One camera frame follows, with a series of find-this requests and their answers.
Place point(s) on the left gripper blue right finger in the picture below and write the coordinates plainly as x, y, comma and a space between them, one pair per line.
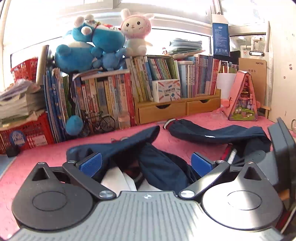
210, 172

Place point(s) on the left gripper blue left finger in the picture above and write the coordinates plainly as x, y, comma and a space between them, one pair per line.
81, 173

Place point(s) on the white navy zip jacket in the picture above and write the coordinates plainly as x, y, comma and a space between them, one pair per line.
166, 171

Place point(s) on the pink desk mat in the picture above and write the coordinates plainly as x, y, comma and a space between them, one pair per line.
55, 155

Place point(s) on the miniature black bicycle model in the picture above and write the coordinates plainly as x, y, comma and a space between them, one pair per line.
95, 123

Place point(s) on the red plastic crate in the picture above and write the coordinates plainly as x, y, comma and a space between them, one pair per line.
28, 135

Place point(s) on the clear plastic jar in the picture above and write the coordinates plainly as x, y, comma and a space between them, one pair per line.
124, 120

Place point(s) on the pink triangular toy house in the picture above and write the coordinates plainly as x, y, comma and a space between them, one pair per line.
242, 104

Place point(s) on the middle row of books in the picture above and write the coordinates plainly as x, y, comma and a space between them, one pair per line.
110, 92

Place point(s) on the small black box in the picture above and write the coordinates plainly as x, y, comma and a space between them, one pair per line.
12, 151

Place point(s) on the wooden drawer shelf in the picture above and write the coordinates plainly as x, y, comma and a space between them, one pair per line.
149, 112

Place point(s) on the row of blue thin books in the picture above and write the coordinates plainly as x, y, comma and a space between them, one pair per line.
56, 90

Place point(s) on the white paper cup holder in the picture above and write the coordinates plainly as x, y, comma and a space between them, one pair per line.
224, 83

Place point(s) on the white colourful card box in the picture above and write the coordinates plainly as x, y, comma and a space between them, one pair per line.
166, 90

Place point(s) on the stack of paper booklets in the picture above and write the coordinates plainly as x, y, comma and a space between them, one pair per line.
20, 100

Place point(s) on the right shelf row of books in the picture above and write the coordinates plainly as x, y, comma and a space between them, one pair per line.
197, 74

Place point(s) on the cardboard box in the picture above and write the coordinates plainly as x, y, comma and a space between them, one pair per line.
258, 70

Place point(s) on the red basket on top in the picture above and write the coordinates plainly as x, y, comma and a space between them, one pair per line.
25, 70

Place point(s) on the large blue plush toy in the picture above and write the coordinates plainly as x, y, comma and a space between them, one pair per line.
95, 46

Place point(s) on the stack of green-blue papers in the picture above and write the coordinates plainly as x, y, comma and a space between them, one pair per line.
179, 45

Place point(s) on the blue poster sign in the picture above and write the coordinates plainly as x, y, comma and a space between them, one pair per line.
221, 40

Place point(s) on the pink white bunny plush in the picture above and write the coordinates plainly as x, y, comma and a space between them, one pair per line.
135, 28

